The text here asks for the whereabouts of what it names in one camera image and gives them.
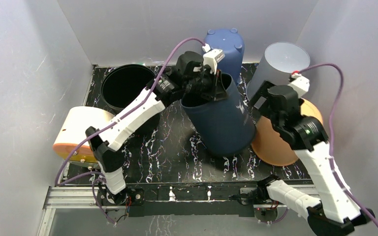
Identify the purple cable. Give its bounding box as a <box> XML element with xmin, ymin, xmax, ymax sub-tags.
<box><xmin>54</xmin><ymin>37</ymin><xmax>207</xmax><ymax>225</ymax></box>
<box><xmin>274</xmin><ymin>63</ymin><xmax>378</xmax><ymax>236</ymax></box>

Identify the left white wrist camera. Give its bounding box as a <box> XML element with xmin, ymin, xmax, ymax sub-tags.
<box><xmin>203</xmin><ymin>49</ymin><xmax>225</xmax><ymax>75</ymax></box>

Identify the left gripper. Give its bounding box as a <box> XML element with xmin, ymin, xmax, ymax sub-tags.
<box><xmin>183</xmin><ymin>67</ymin><xmax>227</xmax><ymax>101</ymax></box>

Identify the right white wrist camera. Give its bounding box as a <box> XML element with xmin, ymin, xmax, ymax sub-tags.
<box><xmin>288</xmin><ymin>71</ymin><xmax>310</xmax><ymax>98</ymax></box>

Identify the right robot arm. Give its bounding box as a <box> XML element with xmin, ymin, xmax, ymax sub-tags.
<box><xmin>250</xmin><ymin>81</ymin><xmax>375</xmax><ymax>236</ymax></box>

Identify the blue bucket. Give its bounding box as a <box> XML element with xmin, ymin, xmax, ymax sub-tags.
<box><xmin>204</xmin><ymin>28</ymin><xmax>245</xmax><ymax>85</ymax></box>

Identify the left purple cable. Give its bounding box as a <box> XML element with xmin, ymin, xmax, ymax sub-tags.
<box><xmin>54</xmin><ymin>37</ymin><xmax>207</xmax><ymax>225</ymax></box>

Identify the white orange lying container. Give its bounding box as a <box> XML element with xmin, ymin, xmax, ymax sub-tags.
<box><xmin>53</xmin><ymin>106</ymin><xmax>114</xmax><ymax>159</ymax></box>

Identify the black bucket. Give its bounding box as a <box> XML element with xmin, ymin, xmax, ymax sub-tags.
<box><xmin>101</xmin><ymin>64</ymin><xmax>155</xmax><ymax>114</ymax></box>

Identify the aluminium frame rail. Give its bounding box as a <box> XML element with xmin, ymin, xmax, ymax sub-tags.
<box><xmin>37</xmin><ymin>185</ymin><xmax>327</xmax><ymax>236</ymax></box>

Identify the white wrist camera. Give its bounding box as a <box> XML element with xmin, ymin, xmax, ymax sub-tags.
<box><xmin>288</xmin><ymin>71</ymin><xmax>310</xmax><ymax>98</ymax></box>
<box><xmin>203</xmin><ymin>49</ymin><xmax>225</xmax><ymax>75</ymax></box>

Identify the orange bucket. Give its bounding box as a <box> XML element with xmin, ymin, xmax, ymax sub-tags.
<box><xmin>252</xmin><ymin>99</ymin><xmax>329</xmax><ymax>170</ymax></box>

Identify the grey white bucket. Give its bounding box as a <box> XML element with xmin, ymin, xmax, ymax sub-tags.
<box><xmin>246</xmin><ymin>42</ymin><xmax>311</xmax><ymax>100</ymax></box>

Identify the dark navy bucket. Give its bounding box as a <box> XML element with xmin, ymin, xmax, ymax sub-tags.
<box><xmin>181</xmin><ymin>73</ymin><xmax>256</xmax><ymax>156</ymax></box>

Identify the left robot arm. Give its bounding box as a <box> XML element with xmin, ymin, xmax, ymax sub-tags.
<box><xmin>85</xmin><ymin>49</ymin><xmax>228</xmax><ymax>205</ymax></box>

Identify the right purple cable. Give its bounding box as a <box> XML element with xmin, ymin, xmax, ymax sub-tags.
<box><xmin>274</xmin><ymin>63</ymin><xmax>378</xmax><ymax>236</ymax></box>

